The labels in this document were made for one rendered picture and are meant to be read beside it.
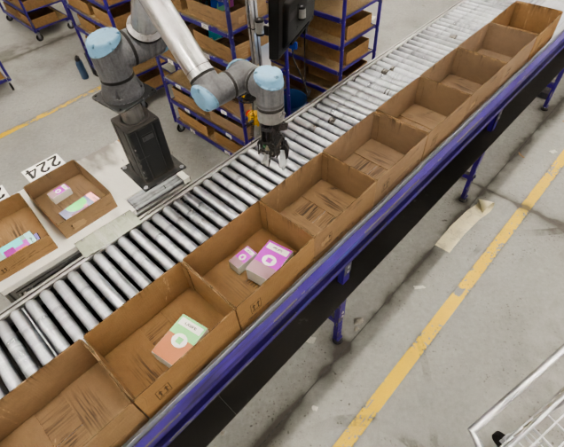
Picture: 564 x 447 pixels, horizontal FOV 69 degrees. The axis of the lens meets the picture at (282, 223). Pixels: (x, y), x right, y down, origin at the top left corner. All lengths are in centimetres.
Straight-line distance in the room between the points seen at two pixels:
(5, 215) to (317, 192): 156
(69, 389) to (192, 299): 49
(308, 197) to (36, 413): 128
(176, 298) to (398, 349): 135
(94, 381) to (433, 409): 161
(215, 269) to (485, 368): 158
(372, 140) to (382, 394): 131
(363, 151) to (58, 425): 166
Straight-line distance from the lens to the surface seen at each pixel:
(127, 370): 156
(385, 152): 212
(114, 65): 199
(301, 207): 183
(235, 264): 161
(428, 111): 245
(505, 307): 281
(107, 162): 253
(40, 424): 162
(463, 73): 277
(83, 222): 220
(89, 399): 157
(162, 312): 162
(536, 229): 327
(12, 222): 243
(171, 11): 144
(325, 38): 346
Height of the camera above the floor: 223
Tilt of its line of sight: 49 degrees down
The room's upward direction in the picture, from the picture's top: 5 degrees counter-clockwise
